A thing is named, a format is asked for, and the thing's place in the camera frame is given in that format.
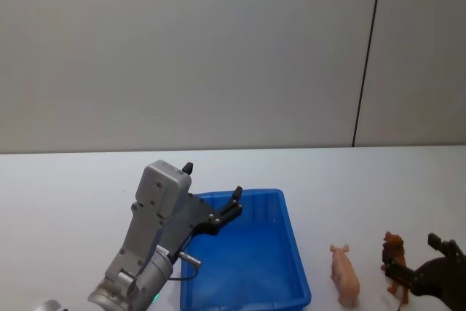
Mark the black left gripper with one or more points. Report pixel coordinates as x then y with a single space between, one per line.
194 216

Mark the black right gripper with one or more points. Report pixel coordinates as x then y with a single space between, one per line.
444 278

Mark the blue plastic bin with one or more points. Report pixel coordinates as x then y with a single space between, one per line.
247 252

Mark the pink toy pig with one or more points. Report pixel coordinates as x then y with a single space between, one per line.
345 274

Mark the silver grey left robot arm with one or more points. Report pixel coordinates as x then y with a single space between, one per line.
145 223

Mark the brown toy lion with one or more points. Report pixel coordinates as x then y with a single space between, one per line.
396 247

